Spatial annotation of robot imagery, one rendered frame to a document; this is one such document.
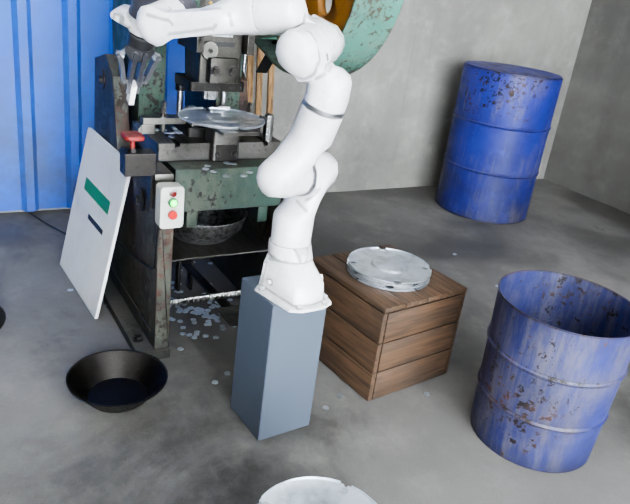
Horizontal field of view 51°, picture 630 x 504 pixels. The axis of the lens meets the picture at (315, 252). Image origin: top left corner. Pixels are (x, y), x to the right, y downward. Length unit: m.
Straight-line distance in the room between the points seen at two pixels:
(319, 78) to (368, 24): 0.63
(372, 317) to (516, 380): 0.47
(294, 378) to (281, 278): 0.33
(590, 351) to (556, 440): 0.31
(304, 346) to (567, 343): 0.72
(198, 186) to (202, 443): 0.81
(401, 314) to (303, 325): 0.40
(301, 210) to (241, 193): 0.54
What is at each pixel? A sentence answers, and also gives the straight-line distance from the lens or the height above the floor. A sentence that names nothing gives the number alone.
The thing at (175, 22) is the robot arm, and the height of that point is 1.12.
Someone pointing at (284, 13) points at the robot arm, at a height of 1.18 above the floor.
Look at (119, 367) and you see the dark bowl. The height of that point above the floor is 0.03.
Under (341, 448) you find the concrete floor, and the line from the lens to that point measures 2.02.
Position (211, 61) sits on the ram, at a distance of 2.24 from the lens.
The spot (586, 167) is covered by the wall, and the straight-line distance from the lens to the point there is 5.24.
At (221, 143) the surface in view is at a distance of 2.24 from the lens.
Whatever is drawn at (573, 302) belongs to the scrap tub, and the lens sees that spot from 2.30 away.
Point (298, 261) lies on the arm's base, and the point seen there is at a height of 0.56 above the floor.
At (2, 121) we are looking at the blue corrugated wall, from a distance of 3.40.
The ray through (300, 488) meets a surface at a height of 0.24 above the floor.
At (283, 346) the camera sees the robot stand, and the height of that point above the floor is 0.31.
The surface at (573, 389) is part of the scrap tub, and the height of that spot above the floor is 0.30.
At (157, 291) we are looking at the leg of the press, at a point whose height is 0.25.
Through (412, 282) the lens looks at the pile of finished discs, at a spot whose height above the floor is 0.38.
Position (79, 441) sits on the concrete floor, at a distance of 2.01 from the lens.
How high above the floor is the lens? 1.28
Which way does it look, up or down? 23 degrees down
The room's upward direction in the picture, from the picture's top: 8 degrees clockwise
